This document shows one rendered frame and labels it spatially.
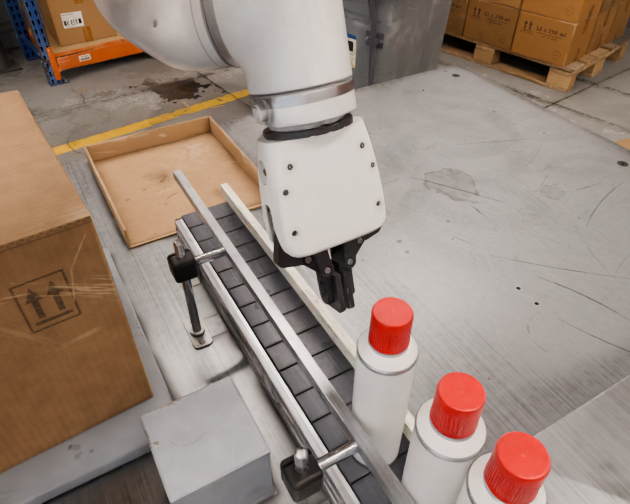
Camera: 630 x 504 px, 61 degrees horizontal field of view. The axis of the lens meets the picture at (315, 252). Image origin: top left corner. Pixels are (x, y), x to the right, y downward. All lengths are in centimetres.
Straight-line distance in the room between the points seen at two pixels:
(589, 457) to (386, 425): 23
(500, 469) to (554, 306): 50
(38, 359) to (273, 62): 35
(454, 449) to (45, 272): 36
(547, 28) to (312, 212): 326
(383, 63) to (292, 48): 209
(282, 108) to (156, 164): 71
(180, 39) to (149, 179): 64
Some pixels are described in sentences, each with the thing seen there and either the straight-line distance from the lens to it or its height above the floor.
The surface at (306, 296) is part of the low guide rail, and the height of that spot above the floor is 91.
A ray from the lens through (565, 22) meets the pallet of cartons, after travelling 359.
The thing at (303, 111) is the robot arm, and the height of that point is 121.
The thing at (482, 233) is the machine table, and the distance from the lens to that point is 93.
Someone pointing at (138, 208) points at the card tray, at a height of 83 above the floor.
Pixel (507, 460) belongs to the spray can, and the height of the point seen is 108.
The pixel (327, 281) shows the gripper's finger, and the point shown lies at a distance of 48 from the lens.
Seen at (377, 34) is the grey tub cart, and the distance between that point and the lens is 242.
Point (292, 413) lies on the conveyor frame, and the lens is 60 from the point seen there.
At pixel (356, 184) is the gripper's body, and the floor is 114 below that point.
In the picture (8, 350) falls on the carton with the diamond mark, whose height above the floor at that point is 101.
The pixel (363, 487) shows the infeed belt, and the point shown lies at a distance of 57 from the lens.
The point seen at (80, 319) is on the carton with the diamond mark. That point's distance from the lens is 55.
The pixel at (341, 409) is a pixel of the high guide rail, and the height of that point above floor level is 96.
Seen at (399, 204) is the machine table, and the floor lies 83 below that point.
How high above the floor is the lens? 139
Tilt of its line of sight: 41 degrees down
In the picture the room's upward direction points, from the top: straight up
